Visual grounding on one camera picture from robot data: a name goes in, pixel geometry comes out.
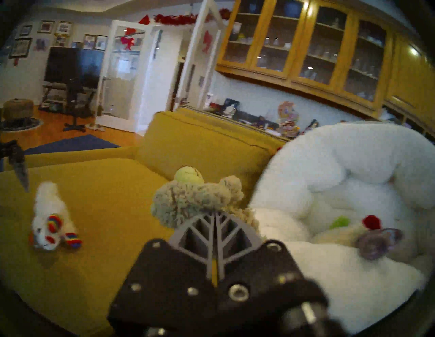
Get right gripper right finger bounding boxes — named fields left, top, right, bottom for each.
left=215, top=211, right=328, bottom=320

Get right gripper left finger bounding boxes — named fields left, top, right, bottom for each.
left=108, top=211, right=218, bottom=332

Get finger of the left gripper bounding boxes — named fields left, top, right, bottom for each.
left=8, top=140, right=30, bottom=193

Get beige fuzzy plush toy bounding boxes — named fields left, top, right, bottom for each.
left=151, top=166, right=262, bottom=238

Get white plush toy red bow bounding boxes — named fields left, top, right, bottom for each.
left=311, top=215, right=382, bottom=248

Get purple plush toy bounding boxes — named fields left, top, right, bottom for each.
left=355, top=228, right=404, bottom=261

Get white fluffy dog bed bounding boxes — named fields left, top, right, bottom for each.
left=248, top=122, right=435, bottom=335

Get white lamb toy rainbow ears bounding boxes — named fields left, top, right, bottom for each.
left=29, top=181, right=83, bottom=252

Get round floor rug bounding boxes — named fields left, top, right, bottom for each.
left=0, top=117, right=44, bottom=132

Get brown round ottoman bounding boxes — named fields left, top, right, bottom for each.
left=3, top=99, right=34, bottom=122

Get black floor stand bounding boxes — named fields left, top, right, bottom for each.
left=63, top=78, right=97, bottom=133

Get yellow sofa seat cushion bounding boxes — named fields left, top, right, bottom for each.
left=0, top=158, right=191, bottom=337

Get white french door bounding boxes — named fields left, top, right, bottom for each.
left=173, top=0, right=225, bottom=112
left=96, top=20, right=160, bottom=133

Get black television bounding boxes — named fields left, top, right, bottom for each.
left=44, top=47, right=105, bottom=89

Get yellow sofa back cushion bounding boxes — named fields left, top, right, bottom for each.
left=136, top=111, right=282, bottom=208

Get granite kitchen counter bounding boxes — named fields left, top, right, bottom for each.
left=201, top=102, right=323, bottom=138

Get dark blue box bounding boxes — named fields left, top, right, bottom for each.
left=222, top=99, right=240, bottom=118

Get red tinsel garland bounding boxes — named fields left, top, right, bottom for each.
left=153, top=8, right=231, bottom=26

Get large black collage frame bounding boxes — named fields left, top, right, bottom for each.
left=10, top=37, right=33, bottom=59

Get cartoon pig wall decoration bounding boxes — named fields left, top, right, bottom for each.
left=277, top=101, right=301, bottom=137

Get wooden wall cabinet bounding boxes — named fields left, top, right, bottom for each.
left=216, top=0, right=435, bottom=136

